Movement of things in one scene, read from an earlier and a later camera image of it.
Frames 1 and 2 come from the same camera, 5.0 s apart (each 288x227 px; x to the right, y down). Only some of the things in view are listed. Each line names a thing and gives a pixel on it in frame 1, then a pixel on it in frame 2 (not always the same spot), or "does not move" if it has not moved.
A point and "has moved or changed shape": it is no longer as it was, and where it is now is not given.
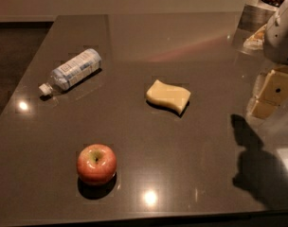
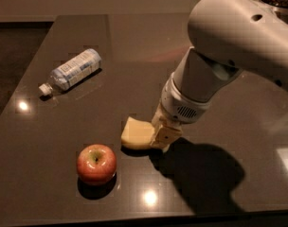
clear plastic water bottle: x=73 y=71 does not move
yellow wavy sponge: x=167 y=96 has moved or changed shape
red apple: x=97 y=164 does not move
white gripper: x=280 y=38 to x=178 y=106
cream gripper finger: x=263 y=109 to x=160 y=117
